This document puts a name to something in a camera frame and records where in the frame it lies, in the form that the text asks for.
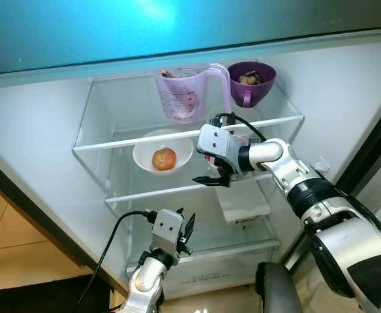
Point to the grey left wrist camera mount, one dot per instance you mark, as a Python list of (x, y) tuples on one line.
[(166, 228)]

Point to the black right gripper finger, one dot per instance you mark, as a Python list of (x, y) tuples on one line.
[(210, 182), (213, 168)]

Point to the grey fridge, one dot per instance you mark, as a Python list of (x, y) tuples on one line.
[(60, 26)]

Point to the dark grey robot leg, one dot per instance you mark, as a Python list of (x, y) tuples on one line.
[(278, 290)]

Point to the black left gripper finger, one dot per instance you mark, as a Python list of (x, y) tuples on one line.
[(182, 218), (190, 225)]

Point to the pink measuring jug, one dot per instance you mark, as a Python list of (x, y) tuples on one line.
[(177, 98)]

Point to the brown food piece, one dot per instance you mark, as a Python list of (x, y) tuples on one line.
[(249, 79)]

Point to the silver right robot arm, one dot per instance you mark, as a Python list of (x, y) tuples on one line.
[(347, 241)]

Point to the purple cup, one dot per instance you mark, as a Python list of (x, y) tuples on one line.
[(256, 94)]

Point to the red apple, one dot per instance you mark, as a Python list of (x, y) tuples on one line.
[(164, 159)]

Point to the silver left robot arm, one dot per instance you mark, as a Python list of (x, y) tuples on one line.
[(145, 280)]

